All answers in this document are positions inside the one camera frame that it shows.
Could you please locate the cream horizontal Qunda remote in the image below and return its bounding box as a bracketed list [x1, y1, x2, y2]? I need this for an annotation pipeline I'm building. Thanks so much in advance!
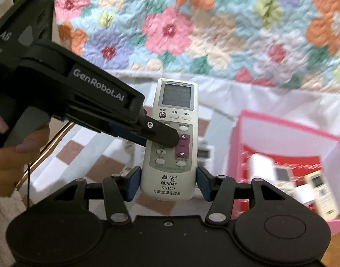
[274, 166, 296, 190]

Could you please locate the cream TCL remote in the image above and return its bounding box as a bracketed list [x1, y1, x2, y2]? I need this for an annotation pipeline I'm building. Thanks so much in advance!
[304, 171, 340, 221]

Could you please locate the white charger block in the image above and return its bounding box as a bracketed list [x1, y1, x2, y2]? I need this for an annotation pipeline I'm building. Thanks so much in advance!
[294, 184, 316, 206]

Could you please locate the striped checkered floor mat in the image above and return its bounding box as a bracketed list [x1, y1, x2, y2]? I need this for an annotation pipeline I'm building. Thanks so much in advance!
[18, 107, 236, 217]

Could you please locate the floral quilted bedspread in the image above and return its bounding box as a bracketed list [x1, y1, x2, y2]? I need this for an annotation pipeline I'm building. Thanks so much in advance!
[54, 0, 340, 93]

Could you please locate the white TCL remote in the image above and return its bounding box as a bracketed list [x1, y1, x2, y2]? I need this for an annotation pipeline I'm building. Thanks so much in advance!
[197, 138, 215, 171]

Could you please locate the white charger with prongs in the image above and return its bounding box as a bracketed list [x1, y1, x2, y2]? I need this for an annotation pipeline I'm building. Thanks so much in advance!
[247, 153, 276, 183]

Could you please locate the pink cardboard box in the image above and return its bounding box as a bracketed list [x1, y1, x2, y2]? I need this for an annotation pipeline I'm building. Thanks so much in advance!
[227, 110, 340, 235]

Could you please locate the person left hand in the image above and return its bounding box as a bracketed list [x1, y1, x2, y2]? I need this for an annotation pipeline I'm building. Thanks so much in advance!
[0, 124, 50, 197]

